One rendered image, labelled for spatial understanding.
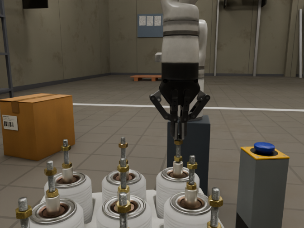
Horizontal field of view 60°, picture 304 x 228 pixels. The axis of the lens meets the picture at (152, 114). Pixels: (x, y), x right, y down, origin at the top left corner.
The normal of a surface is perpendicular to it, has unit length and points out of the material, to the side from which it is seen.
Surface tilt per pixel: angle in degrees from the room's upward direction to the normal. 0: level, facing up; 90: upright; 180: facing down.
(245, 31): 90
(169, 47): 88
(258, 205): 90
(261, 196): 90
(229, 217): 0
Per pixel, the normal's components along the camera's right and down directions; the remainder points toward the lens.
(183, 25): 0.04, 0.20
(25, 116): -0.40, 0.18
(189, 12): 0.34, 0.16
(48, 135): 0.93, 0.07
